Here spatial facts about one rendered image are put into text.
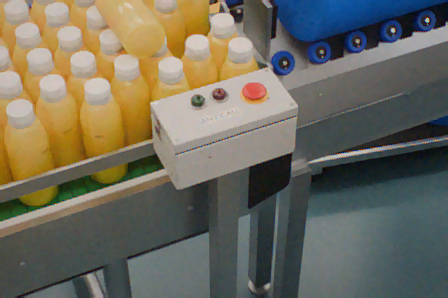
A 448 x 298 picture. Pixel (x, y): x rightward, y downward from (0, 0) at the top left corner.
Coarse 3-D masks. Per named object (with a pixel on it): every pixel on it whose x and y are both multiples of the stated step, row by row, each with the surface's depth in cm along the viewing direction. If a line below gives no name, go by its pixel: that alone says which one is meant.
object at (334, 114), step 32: (288, 32) 170; (384, 64) 167; (416, 64) 170; (320, 96) 164; (352, 96) 167; (384, 96) 171; (416, 96) 178; (320, 128) 172; (352, 128) 180; (384, 128) 188
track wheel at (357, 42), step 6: (354, 30) 161; (360, 30) 162; (348, 36) 161; (354, 36) 161; (360, 36) 162; (348, 42) 161; (354, 42) 161; (360, 42) 162; (366, 42) 162; (348, 48) 161; (354, 48) 161; (360, 48) 162
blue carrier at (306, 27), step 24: (288, 0) 161; (312, 0) 151; (336, 0) 147; (360, 0) 150; (384, 0) 152; (408, 0) 155; (432, 0) 159; (288, 24) 164; (312, 24) 154; (336, 24) 152; (360, 24) 157
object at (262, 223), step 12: (276, 204) 213; (252, 216) 218; (264, 216) 214; (252, 228) 221; (264, 228) 218; (252, 240) 224; (264, 240) 221; (252, 252) 227; (264, 252) 225; (252, 264) 231; (264, 264) 229; (252, 276) 234; (264, 276) 233; (252, 288) 238; (264, 288) 238
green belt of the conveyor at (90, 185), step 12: (156, 156) 150; (132, 168) 148; (144, 168) 148; (156, 168) 148; (72, 180) 147; (84, 180) 147; (120, 180) 147; (60, 192) 145; (72, 192) 145; (84, 192) 145; (0, 204) 143; (12, 204) 143; (24, 204) 143; (48, 204) 143; (0, 216) 141; (12, 216) 148
